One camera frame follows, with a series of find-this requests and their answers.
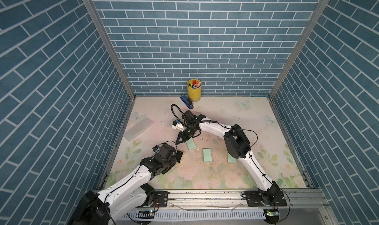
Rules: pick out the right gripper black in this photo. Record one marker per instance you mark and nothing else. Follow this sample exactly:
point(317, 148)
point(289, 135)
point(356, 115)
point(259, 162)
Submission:
point(182, 137)

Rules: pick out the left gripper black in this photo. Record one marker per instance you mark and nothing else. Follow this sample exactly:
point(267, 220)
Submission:
point(173, 162)

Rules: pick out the tan box base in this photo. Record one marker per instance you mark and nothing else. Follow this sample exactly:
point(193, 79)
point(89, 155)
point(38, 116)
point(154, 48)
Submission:
point(179, 155)

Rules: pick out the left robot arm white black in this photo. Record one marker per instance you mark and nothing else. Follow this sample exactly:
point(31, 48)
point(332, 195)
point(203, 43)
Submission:
point(105, 207)

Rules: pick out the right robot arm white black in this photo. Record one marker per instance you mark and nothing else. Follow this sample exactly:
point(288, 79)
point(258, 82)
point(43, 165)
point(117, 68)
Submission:
point(237, 144)

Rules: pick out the blue stapler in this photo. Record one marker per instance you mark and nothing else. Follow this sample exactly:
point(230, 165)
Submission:
point(187, 101)

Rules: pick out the yellow pen cup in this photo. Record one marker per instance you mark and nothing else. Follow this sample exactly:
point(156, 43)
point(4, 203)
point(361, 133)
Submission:
point(194, 94)

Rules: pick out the markers in cup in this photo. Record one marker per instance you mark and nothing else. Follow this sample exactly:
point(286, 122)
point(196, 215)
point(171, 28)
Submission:
point(194, 84)

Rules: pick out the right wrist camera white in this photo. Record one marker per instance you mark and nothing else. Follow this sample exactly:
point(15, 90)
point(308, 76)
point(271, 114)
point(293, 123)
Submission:
point(177, 125)

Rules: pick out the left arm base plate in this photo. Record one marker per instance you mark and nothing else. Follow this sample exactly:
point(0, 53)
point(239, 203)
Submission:
point(158, 198)

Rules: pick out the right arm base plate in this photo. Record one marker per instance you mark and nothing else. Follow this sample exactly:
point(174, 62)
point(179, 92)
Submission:
point(257, 198)

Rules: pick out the aluminium front rail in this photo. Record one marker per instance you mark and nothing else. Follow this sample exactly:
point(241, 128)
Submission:
point(227, 207)

